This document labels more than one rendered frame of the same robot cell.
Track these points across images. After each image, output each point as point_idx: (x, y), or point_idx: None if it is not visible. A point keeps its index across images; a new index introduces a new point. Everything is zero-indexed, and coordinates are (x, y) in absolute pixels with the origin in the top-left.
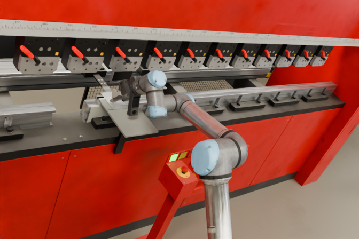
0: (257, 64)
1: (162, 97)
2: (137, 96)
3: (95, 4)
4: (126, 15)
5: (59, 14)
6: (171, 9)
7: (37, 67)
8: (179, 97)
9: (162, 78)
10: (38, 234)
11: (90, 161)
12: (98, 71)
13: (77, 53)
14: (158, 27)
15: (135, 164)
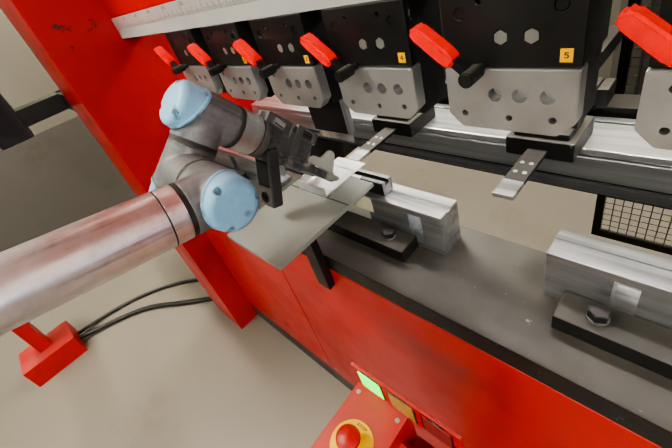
0: None
1: (166, 156)
2: (261, 160)
3: None
4: None
5: None
6: None
7: (199, 83)
8: (192, 171)
9: (172, 101)
10: (314, 342)
11: (300, 271)
12: (392, 121)
13: (194, 55)
14: None
15: (394, 346)
